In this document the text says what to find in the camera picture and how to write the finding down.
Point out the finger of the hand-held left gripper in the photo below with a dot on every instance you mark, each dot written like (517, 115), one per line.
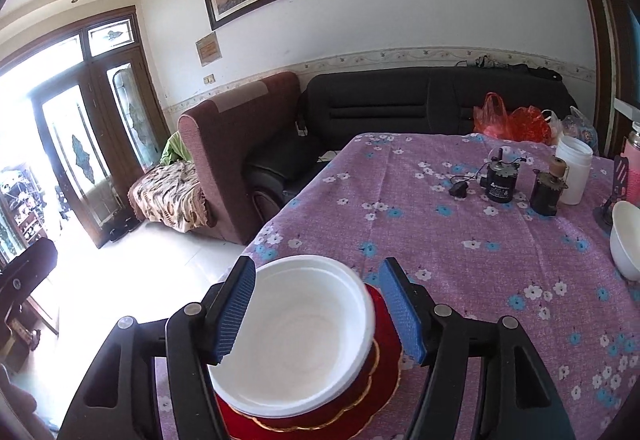
(25, 270)

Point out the green cloth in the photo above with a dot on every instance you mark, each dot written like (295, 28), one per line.
(172, 150)

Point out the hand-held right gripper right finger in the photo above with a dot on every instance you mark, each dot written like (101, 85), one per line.
(402, 310)

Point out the dark cloth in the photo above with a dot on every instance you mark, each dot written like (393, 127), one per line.
(535, 72)

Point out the purple floral tablecloth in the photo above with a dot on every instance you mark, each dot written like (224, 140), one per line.
(450, 260)

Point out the black sofa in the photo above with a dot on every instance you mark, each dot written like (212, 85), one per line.
(375, 110)

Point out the orange plastic bag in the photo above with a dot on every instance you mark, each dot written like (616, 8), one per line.
(490, 118)

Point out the leaf patterned blanket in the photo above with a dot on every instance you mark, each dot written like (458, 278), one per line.
(165, 190)

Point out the dark slotted metal stand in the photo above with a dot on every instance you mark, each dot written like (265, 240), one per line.
(620, 180)

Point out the white plastic jar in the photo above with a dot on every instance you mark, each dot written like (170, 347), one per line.
(572, 170)

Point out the pink thermos with knitted sleeve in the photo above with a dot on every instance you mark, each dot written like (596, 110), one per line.
(634, 170)

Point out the white flat box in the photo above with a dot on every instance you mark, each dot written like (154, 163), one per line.
(627, 108)

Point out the black cylindrical motor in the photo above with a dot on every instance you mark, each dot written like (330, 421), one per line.
(500, 180)

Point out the wooden partition cabinet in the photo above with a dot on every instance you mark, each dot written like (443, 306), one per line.
(600, 45)

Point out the brown armchair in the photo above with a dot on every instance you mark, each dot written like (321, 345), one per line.
(225, 145)

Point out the white paper bowl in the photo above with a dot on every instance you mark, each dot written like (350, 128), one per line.
(627, 240)
(300, 330)

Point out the red plate with gold rim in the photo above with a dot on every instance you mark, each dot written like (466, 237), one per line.
(300, 427)

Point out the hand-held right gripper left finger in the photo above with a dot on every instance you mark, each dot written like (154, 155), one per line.
(235, 310)

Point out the wooden glass door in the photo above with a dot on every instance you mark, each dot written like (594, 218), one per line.
(125, 120)

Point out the black power plug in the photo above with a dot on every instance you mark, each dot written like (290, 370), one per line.
(459, 189)

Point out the brown capped motor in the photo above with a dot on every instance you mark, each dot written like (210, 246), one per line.
(547, 192)

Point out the small wall plaque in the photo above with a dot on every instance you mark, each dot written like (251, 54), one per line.
(208, 49)

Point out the wall socket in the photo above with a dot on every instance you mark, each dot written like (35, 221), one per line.
(210, 79)

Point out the person's left forearm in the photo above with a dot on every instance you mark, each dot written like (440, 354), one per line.
(15, 405)

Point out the clear plastic bag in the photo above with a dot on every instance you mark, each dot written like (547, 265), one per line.
(580, 128)

